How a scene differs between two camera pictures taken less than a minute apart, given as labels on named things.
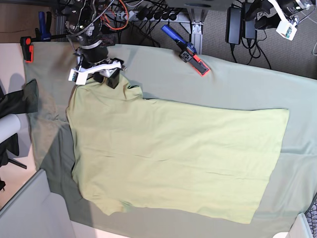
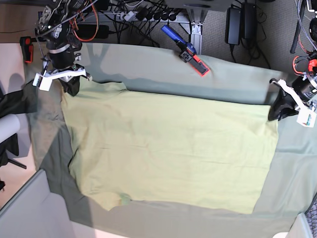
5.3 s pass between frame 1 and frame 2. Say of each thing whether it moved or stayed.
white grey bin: stayed
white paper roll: stayed
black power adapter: stayed
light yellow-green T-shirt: moved
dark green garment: stayed
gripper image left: moved
